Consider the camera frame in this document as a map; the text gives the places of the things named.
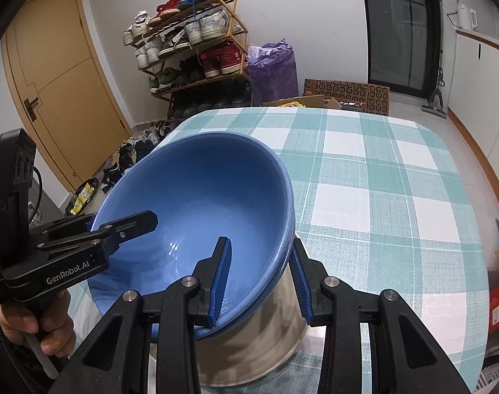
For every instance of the dark glass door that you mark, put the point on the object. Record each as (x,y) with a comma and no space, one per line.
(397,28)

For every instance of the grey floor mop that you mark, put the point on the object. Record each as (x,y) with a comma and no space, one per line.
(434,100)

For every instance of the dark foil bag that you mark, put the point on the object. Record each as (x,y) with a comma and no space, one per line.
(352,106)

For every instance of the yellow snack bag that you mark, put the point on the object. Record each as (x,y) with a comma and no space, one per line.
(82,197)

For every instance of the white electric kettle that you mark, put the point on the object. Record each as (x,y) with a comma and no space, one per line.
(465,16)

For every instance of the wooden shoe rack with shoes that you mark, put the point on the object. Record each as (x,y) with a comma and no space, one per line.
(220,59)

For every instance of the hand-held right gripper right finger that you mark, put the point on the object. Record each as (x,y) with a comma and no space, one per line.
(301,283)

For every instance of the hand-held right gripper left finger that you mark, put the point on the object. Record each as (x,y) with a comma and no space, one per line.
(220,283)

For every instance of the purple plastic bag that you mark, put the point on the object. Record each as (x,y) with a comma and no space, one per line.
(274,78)

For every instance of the black white striped rug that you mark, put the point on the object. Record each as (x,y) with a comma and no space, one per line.
(497,371)

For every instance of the open brown cardboard box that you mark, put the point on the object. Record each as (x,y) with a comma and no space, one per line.
(311,101)

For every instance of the pile of dark shoes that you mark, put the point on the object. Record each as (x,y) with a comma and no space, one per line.
(126,152)

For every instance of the white kitchen cabinets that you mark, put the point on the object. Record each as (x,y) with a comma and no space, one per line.
(479,90)

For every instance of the person's left hand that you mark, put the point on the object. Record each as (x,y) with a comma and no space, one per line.
(52,324)

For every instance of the teal white checked tablecloth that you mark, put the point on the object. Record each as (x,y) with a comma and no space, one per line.
(376,172)

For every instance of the patterned cardboard box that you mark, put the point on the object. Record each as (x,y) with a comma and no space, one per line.
(356,90)

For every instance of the stainless steel bowl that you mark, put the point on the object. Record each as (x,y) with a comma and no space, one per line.
(253,349)

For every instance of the yellow snack packet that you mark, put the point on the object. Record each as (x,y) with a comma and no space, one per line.
(292,104)

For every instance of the orange wooden door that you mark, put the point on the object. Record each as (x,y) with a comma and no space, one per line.
(56,69)

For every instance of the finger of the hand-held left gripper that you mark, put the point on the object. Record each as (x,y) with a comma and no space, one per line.
(130,223)
(60,225)

